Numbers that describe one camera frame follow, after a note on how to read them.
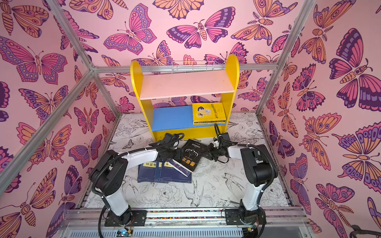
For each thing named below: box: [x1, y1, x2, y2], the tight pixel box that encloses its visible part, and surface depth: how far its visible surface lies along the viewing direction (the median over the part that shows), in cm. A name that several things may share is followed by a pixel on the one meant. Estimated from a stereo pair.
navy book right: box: [160, 161, 192, 184], surface depth 87 cm
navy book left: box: [136, 161, 157, 183], surface depth 87 cm
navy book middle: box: [154, 160, 163, 183], surface depth 86 cm
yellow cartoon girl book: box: [192, 119, 227, 125], surface depth 96 cm
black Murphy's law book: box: [173, 138, 208, 172], surface depth 94 cm
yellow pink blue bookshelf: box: [130, 54, 240, 142], surface depth 97 cm
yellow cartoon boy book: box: [192, 102, 227, 123], surface depth 97 cm
